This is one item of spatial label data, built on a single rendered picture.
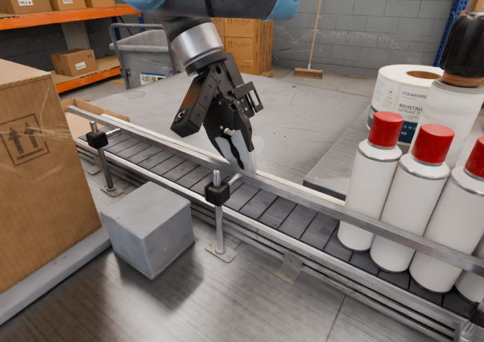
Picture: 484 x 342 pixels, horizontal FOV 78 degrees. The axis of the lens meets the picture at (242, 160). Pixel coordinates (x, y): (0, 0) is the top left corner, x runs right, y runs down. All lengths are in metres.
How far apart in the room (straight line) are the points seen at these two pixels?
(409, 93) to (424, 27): 4.01
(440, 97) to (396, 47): 4.19
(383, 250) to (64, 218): 0.47
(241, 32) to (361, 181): 3.38
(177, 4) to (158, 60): 2.07
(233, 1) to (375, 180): 0.27
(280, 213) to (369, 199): 0.16
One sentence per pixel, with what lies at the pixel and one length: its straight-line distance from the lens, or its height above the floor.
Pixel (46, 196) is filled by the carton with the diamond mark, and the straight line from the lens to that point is 0.51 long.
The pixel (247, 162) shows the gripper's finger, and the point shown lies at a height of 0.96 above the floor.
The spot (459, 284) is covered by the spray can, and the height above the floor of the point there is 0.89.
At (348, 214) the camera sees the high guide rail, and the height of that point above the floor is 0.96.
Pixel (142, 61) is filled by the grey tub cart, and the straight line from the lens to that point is 2.52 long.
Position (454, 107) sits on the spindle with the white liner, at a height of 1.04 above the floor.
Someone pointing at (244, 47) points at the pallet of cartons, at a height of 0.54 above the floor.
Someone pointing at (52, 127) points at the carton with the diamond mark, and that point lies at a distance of 0.48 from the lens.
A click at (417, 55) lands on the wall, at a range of 4.82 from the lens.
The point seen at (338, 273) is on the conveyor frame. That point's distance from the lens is 0.48.
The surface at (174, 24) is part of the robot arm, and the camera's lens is 0.50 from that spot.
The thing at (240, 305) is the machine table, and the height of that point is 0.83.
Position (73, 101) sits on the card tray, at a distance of 1.20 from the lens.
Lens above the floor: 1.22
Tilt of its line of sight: 31 degrees down
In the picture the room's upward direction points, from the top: straight up
